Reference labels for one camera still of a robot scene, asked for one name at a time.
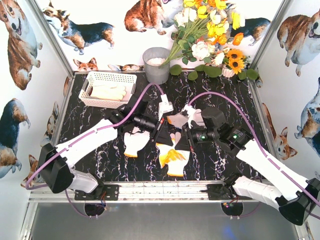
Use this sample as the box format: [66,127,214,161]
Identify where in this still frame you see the white glove orange cuff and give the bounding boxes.
[166,131,191,178]
[156,143,186,168]
[167,109,205,129]

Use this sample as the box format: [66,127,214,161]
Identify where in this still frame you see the cream glove red cuff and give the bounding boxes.
[89,84,132,101]

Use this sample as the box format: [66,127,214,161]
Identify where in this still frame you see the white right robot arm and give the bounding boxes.
[175,105,320,226]

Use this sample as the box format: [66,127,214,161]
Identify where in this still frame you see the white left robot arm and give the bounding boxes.
[38,100,173,197]

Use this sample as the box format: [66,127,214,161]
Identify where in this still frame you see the white plastic storage basket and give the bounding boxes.
[78,71,137,109]

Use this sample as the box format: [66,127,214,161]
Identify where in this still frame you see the white glove orange cuff top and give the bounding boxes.
[167,109,205,129]

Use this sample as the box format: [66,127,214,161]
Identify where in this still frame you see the grey metal bucket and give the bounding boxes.
[142,47,170,85]

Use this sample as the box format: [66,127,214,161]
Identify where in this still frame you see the small sunflower pot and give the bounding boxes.
[217,48,259,82]

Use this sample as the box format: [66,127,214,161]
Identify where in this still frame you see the artificial flower bouquet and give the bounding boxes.
[166,0,249,68]

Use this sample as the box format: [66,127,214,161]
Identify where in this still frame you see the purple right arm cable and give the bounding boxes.
[188,91,320,218]

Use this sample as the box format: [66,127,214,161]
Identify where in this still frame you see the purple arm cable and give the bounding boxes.
[24,82,168,218]
[188,91,320,218]

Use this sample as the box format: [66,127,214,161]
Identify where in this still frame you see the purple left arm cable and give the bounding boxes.
[24,82,168,218]

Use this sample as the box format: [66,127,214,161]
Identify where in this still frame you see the aluminium front rail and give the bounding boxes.
[28,181,300,203]

